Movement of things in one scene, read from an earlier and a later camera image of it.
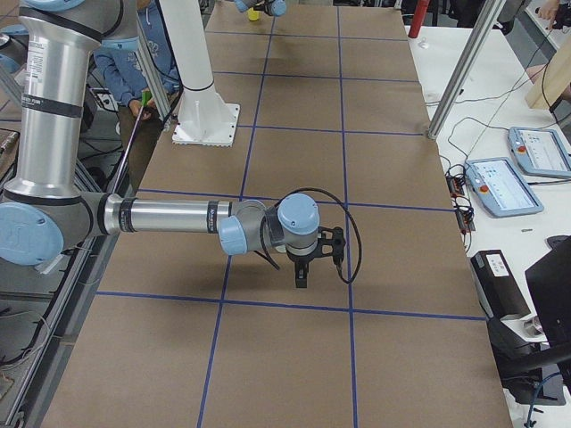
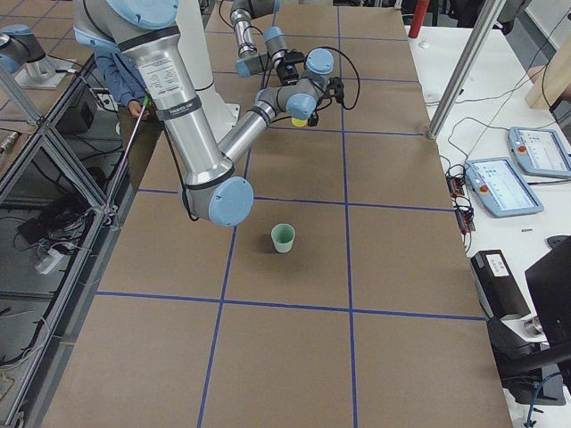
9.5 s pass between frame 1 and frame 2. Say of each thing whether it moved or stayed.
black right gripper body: moved
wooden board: stayed
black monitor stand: stayed
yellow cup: moved
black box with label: stayed
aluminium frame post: stayed
